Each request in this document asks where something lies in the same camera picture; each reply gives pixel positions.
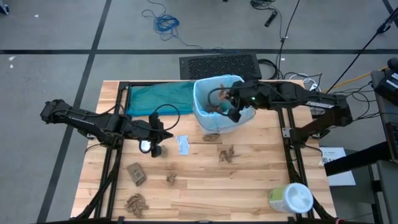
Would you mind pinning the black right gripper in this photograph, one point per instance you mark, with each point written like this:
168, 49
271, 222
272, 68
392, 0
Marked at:
252, 95

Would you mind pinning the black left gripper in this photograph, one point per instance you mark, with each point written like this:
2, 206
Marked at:
146, 134

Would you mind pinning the brown paper ball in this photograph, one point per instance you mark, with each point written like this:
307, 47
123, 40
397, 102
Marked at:
211, 137
223, 92
214, 109
171, 179
228, 154

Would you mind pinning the white paper slip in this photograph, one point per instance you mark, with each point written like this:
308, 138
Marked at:
183, 145

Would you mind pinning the brown cardboard cup sleeve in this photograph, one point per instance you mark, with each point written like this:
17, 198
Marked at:
136, 174

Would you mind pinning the teal cloth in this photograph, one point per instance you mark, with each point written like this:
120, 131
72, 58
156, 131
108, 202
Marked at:
155, 99

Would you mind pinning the large brown paper wad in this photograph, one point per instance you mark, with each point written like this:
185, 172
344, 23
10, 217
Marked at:
136, 205

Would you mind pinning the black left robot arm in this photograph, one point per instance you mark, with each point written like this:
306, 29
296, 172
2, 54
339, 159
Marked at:
93, 123

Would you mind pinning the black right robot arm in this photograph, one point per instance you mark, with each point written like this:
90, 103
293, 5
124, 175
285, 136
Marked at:
298, 93

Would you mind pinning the black perforated computer case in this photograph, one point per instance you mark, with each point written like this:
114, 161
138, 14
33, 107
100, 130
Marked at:
220, 66

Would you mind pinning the white power strip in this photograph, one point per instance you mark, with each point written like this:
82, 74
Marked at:
313, 87

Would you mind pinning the black power strip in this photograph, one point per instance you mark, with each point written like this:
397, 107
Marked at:
270, 18

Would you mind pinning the green canister white lid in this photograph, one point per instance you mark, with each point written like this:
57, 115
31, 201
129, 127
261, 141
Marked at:
295, 197

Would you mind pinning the white printed paper sheet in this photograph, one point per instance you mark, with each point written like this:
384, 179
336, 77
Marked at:
339, 179

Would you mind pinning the black side desk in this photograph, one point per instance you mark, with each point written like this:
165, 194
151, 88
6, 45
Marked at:
357, 158

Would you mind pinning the black device white label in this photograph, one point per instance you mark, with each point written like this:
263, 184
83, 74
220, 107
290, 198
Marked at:
385, 87

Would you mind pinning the black stand pole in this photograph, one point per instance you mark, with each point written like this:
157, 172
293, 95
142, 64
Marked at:
384, 27

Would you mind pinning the dark blue floor object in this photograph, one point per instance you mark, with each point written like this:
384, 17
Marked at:
3, 9

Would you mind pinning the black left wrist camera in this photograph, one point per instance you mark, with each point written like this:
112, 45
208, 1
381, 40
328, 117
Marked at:
156, 120

